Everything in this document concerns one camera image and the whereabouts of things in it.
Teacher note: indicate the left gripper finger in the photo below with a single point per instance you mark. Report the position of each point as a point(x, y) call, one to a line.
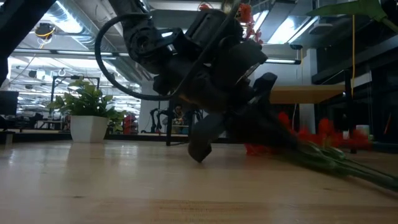
point(202, 140)
point(264, 124)

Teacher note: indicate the red artificial flower bunch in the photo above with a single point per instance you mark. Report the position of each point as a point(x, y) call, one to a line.
point(326, 130)

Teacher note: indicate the orange artificial flower bunch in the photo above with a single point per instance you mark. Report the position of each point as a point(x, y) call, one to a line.
point(245, 12)

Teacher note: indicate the pink artificial tulip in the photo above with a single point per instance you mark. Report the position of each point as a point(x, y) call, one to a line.
point(357, 7)

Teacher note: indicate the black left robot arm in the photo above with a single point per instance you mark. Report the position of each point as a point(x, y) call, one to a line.
point(15, 31)

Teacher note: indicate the black background robot arm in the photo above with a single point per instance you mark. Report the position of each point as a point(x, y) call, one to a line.
point(157, 121)

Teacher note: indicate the person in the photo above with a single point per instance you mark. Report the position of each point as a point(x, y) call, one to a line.
point(178, 113)

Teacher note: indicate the red background cart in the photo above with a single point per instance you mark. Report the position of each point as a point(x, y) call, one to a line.
point(130, 123)

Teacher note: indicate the pale green container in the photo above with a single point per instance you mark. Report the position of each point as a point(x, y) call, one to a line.
point(362, 129)

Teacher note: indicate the green plant in white pot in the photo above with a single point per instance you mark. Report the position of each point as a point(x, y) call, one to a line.
point(88, 127)

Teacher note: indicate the long ceiling light fixture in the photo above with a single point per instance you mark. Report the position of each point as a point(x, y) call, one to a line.
point(77, 53)

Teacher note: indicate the black monitor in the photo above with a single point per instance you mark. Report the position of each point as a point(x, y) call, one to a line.
point(7, 102)

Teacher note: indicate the wooden shelf with black frame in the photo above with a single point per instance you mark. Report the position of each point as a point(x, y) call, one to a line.
point(304, 93)

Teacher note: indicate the black dome camera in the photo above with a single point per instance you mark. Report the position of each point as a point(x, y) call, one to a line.
point(296, 46)

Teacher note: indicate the black table frame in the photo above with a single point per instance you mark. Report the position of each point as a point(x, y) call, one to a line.
point(46, 136)

